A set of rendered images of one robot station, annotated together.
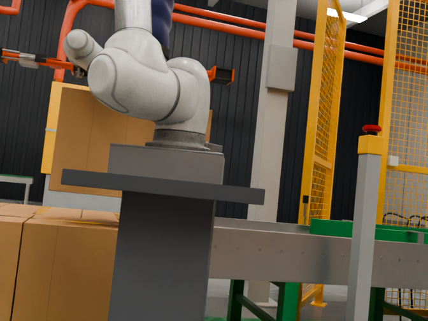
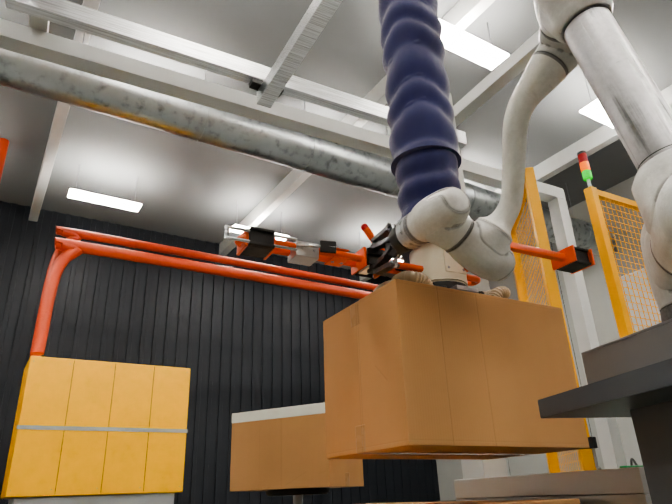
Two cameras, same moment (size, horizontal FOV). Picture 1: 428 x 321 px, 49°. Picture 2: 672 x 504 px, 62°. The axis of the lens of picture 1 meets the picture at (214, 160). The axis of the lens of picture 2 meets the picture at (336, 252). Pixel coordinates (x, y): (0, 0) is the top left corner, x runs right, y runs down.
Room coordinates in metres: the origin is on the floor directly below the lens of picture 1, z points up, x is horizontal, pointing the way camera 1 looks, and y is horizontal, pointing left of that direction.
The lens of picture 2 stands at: (0.53, 1.09, 0.57)
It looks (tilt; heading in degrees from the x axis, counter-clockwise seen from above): 24 degrees up; 345
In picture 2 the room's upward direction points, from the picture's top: 2 degrees counter-clockwise
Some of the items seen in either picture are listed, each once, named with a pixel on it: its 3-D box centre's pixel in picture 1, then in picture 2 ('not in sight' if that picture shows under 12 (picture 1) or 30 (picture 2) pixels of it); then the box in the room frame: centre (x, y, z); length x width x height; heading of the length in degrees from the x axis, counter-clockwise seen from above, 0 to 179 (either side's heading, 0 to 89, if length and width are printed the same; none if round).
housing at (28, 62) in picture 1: (29, 60); (303, 253); (1.94, 0.81, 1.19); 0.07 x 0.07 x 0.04; 13
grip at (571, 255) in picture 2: (221, 76); (572, 259); (1.86, 0.01, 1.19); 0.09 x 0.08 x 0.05; 13
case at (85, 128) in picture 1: (130, 151); (447, 380); (2.05, 0.37, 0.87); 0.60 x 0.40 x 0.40; 105
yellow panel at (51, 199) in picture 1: (102, 153); (98, 455); (9.51, 2.28, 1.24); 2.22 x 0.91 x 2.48; 108
